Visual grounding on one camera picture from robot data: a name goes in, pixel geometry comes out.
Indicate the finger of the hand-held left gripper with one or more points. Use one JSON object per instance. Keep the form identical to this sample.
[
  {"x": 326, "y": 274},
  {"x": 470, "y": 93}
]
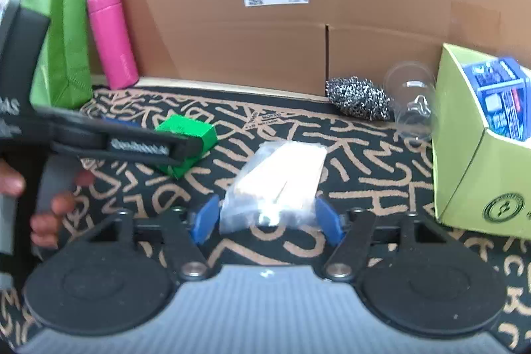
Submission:
[
  {"x": 188, "y": 146},
  {"x": 139, "y": 148}
]

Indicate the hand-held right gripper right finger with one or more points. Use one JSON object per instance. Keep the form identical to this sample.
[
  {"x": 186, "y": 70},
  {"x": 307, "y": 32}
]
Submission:
[{"x": 330, "y": 221}]

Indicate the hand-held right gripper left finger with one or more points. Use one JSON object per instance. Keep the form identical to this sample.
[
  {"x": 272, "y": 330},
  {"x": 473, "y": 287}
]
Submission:
[{"x": 205, "y": 219}]

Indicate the small green box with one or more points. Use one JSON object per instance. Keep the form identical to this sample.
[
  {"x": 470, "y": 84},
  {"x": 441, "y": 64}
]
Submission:
[{"x": 188, "y": 130}]

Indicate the clear bag of wooden sticks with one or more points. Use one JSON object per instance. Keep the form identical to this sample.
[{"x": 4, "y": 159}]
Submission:
[{"x": 278, "y": 180}]

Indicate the light green cardboard box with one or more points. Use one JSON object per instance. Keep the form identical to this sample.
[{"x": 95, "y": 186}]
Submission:
[{"x": 460, "y": 180}]

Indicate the blue tissue packet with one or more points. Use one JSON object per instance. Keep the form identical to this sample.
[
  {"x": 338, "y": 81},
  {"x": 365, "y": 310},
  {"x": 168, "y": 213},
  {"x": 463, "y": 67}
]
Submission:
[{"x": 504, "y": 97}]

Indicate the person's left hand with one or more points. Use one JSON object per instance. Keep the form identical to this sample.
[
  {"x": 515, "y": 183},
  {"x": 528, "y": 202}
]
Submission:
[{"x": 62, "y": 202}]

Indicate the green bag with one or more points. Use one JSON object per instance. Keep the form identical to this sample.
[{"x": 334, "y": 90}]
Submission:
[{"x": 62, "y": 18}]

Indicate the black and tan patterned mat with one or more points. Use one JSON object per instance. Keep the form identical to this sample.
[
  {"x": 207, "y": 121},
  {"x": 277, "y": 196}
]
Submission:
[{"x": 373, "y": 188}]

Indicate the pink bottle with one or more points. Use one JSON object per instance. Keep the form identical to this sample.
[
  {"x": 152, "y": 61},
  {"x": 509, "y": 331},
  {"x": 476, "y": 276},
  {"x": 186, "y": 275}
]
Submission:
[{"x": 114, "y": 34}]

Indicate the steel wool scrubber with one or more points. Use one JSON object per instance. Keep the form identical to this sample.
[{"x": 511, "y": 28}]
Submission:
[{"x": 359, "y": 99}]

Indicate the clear plastic cup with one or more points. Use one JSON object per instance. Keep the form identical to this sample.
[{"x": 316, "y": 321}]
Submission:
[{"x": 415, "y": 101}]

